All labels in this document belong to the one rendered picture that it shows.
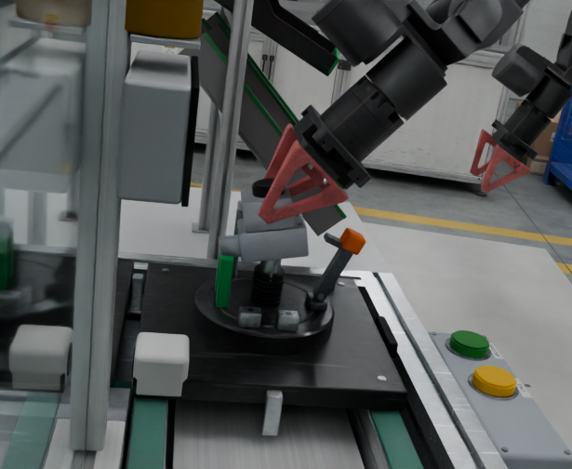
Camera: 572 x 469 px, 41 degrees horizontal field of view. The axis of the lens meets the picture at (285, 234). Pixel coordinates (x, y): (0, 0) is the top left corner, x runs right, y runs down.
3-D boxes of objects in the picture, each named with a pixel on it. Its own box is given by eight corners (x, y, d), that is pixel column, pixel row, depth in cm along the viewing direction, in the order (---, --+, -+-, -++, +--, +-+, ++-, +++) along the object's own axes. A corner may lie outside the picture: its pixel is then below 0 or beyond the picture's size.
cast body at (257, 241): (304, 240, 75) (299, 172, 73) (309, 257, 71) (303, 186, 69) (219, 248, 75) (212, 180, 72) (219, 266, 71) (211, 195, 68)
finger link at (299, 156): (237, 201, 66) (316, 128, 65) (235, 178, 73) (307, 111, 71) (289, 252, 68) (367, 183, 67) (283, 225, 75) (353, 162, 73)
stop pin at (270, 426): (275, 428, 67) (282, 389, 65) (277, 436, 66) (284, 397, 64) (259, 427, 66) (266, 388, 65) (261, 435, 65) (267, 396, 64)
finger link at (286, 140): (236, 194, 68) (313, 123, 66) (234, 171, 75) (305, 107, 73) (287, 244, 70) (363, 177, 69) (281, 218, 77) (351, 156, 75)
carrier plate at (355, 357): (352, 293, 90) (354, 276, 89) (404, 411, 68) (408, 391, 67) (146, 277, 86) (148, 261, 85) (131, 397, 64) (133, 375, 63)
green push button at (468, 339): (477, 347, 81) (482, 330, 80) (491, 367, 77) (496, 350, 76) (442, 344, 80) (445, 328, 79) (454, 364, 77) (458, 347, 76)
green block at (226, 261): (227, 302, 74) (232, 255, 72) (228, 308, 73) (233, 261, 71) (215, 301, 74) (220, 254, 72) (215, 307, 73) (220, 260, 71)
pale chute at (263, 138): (319, 205, 108) (345, 187, 107) (317, 236, 95) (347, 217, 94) (194, 42, 101) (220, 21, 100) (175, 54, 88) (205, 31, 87)
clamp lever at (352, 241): (325, 296, 77) (363, 234, 75) (327, 304, 75) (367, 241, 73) (294, 281, 76) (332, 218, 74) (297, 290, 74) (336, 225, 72)
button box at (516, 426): (474, 381, 84) (487, 332, 82) (560, 515, 65) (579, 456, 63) (415, 378, 83) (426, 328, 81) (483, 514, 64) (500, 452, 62)
